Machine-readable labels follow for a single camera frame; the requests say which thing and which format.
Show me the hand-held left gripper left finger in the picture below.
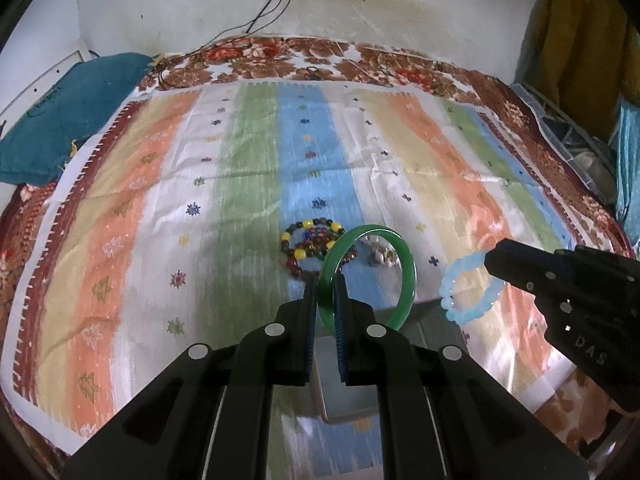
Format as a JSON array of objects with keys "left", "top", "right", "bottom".
[{"left": 60, "top": 279, "right": 321, "bottom": 480}]

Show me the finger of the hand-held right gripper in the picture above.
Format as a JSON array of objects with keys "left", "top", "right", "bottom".
[
  {"left": 554, "top": 244, "right": 640, "bottom": 287},
  {"left": 484, "top": 239, "right": 577, "bottom": 337}
]

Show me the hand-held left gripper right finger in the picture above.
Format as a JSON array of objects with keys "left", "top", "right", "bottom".
[{"left": 333, "top": 279, "right": 590, "bottom": 480}]

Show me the dark red bead bracelet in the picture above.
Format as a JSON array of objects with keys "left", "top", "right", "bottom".
[{"left": 286, "top": 244, "right": 359, "bottom": 279}]

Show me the light blue bead bracelet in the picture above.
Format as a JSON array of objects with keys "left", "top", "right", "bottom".
[{"left": 439, "top": 254, "right": 506, "bottom": 323}]

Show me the green jade bangle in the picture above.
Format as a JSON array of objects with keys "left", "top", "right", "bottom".
[{"left": 318, "top": 225, "right": 417, "bottom": 333}]

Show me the small pale jewelry piece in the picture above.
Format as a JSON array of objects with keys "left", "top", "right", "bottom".
[{"left": 369, "top": 237, "right": 401, "bottom": 266}]

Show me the light blue cloth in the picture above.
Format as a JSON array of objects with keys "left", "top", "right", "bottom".
[{"left": 607, "top": 99, "right": 640, "bottom": 247}]

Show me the grey checked cloth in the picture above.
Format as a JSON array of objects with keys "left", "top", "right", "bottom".
[{"left": 512, "top": 82, "right": 621, "bottom": 202}]

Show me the striped colourful cloth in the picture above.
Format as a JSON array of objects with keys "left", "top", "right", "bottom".
[{"left": 0, "top": 80, "right": 596, "bottom": 457}]

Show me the yellow hanging garment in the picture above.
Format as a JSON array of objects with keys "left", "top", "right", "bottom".
[{"left": 520, "top": 0, "right": 632, "bottom": 142}]

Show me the teal cloth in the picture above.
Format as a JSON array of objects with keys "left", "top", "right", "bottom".
[{"left": 0, "top": 52, "right": 154, "bottom": 187}]

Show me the multicolour glass bead bracelet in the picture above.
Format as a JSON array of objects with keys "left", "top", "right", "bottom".
[{"left": 301, "top": 226, "right": 341, "bottom": 256}]

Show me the yellow and black bead bracelet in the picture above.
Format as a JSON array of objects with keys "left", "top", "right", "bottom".
[{"left": 280, "top": 217, "right": 346, "bottom": 263}]

